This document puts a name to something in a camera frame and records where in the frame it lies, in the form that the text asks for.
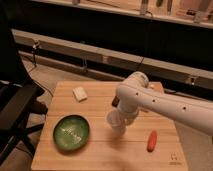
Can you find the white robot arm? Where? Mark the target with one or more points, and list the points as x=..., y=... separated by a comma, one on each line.
x=133, y=93

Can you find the black rectangular block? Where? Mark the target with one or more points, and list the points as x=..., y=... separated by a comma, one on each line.
x=115, y=101

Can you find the white sponge block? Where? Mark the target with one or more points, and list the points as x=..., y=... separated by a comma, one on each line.
x=80, y=93

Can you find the green round plate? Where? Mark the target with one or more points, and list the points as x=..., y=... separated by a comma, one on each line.
x=71, y=133

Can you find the orange carrot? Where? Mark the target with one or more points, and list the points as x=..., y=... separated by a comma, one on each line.
x=152, y=140

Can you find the black office chair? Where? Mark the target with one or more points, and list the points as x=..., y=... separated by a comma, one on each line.
x=16, y=104

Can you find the long grey wall rail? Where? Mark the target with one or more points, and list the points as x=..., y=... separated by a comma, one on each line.
x=166, y=70

